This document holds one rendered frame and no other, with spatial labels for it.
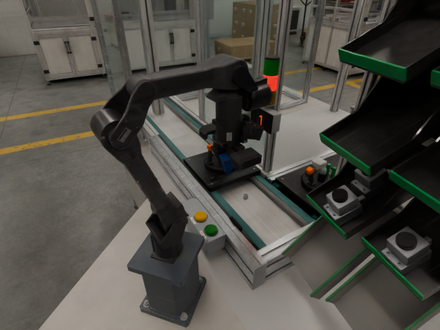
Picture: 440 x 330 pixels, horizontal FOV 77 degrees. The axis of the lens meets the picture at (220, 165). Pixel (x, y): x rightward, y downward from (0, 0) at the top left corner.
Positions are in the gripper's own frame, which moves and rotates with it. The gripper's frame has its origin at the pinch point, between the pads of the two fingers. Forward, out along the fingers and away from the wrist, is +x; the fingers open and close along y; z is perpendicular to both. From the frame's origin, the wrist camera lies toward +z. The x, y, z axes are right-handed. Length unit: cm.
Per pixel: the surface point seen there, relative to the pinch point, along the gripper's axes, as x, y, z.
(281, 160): 40, 37, 56
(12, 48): 109, 818, -98
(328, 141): -10.9, -17.7, 11.8
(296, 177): 29, 13, 41
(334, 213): 3.2, -23.6, 11.3
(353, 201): -0.9, -25.5, 13.2
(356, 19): -17, 65, 126
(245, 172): 28.5, 25.8, 25.2
